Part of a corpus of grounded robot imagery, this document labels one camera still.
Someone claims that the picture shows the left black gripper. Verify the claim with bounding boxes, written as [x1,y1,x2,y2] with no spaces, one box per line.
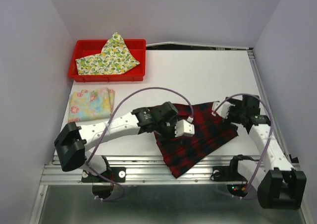
[155,117,182,149]

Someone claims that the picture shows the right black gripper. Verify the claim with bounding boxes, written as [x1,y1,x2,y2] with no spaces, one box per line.
[218,96,246,129]

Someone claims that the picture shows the red navy plaid skirt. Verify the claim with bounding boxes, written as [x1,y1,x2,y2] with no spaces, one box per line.
[154,102,238,178]

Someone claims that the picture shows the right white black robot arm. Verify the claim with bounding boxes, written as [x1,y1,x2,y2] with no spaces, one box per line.
[213,93,307,210]

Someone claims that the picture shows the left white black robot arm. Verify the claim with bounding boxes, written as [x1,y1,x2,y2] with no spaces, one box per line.
[54,102,178,181]

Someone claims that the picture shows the lemon print skirt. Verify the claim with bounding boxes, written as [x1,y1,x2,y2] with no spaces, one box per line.
[75,32,140,75]

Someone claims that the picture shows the pastel floral folded skirt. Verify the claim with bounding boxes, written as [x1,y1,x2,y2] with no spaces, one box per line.
[68,87,115,122]

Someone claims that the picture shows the red plastic bin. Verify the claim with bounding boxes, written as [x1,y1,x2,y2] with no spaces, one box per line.
[68,39,146,83]

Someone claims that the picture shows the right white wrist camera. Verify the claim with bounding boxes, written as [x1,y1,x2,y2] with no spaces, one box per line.
[211,101,235,119]

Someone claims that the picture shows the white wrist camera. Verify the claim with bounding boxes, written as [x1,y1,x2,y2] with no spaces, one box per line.
[211,101,235,119]
[174,119,195,137]

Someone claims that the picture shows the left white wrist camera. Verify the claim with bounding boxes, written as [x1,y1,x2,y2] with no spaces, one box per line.
[174,119,195,137]

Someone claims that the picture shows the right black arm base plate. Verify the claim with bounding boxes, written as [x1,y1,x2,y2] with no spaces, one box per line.
[212,166,246,182]

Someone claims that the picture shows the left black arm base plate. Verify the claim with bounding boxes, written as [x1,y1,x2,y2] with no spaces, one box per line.
[81,167,126,183]

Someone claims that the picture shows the aluminium right side rail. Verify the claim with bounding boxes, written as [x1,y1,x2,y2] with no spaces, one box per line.
[247,48,299,166]

